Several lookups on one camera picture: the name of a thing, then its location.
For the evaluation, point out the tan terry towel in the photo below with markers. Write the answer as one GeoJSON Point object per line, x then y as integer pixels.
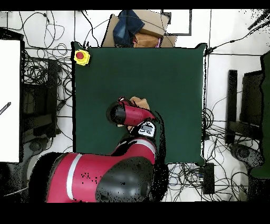
{"type": "Point", "coordinates": [142, 103]}

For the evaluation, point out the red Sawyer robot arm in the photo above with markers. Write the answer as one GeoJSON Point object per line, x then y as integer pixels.
{"type": "Point", "coordinates": [88, 175]}

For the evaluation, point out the dark green table cloth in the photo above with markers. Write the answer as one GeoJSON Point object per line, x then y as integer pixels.
{"type": "Point", "coordinates": [173, 84]}

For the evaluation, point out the tan towel in box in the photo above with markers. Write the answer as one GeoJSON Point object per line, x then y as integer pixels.
{"type": "Point", "coordinates": [145, 41]}

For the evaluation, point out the yellow emergency stop button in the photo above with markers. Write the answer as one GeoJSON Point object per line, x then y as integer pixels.
{"type": "Point", "coordinates": [80, 55]}

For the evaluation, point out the blue denim jeans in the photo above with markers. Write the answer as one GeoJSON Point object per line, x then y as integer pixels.
{"type": "Point", "coordinates": [126, 27]}

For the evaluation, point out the black equipment rack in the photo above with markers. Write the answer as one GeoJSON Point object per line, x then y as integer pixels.
{"type": "Point", "coordinates": [51, 84]}

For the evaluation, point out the brown cardboard box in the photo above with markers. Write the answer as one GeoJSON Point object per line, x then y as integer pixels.
{"type": "Point", "coordinates": [153, 23]}

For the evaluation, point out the grey stand base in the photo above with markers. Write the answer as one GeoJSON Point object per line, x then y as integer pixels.
{"type": "Point", "coordinates": [244, 154]}
{"type": "Point", "coordinates": [34, 146]}

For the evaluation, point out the long black floor bar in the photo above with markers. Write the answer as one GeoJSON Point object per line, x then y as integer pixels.
{"type": "Point", "coordinates": [231, 101]}

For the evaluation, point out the black power strip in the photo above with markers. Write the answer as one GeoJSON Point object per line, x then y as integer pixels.
{"type": "Point", "coordinates": [208, 179]}

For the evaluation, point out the black panel stand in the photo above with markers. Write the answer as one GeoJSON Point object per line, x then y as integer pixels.
{"type": "Point", "coordinates": [252, 95]}

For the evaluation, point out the green cloth on stand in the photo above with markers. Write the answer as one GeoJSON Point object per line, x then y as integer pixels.
{"type": "Point", "coordinates": [266, 105]}

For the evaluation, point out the black rectangular floor frame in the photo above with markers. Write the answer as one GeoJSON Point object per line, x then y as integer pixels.
{"type": "Point", "coordinates": [181, 34]}

